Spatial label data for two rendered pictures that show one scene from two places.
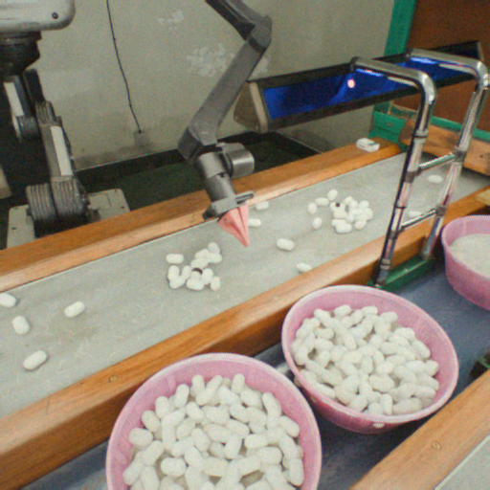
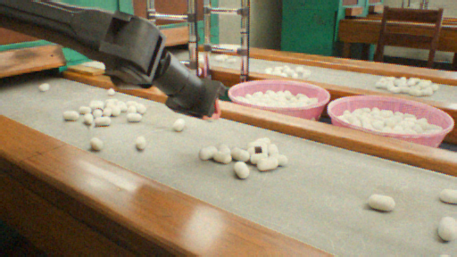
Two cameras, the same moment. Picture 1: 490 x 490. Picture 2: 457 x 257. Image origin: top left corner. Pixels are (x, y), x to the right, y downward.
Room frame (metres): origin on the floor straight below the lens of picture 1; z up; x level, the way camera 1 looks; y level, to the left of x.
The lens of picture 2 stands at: (0.86, 0.64, 1.04)
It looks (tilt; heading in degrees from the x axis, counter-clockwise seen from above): 21 degrees down; 250
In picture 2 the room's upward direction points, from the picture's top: straight up
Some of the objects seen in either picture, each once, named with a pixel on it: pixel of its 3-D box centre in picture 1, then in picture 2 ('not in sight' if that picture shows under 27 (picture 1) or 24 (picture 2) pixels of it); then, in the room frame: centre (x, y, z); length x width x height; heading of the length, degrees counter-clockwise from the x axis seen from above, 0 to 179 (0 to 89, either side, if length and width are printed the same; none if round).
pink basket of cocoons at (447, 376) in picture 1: (361, 360); (278, 109); (0.42, -0.20, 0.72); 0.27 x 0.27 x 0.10
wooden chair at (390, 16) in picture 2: not in sight; (394, 72); (-1.12, -1.37, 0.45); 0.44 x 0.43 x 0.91; 118
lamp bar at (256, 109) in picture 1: (380, 77); not in sight; (0.81, -0.26, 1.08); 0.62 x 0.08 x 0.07; 124
